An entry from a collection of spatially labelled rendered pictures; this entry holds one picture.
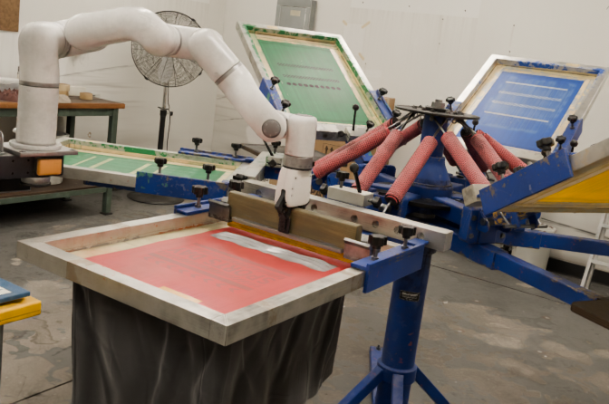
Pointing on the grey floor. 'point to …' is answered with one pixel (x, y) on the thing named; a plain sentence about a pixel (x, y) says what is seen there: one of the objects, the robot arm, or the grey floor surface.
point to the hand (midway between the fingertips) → (290, 224)
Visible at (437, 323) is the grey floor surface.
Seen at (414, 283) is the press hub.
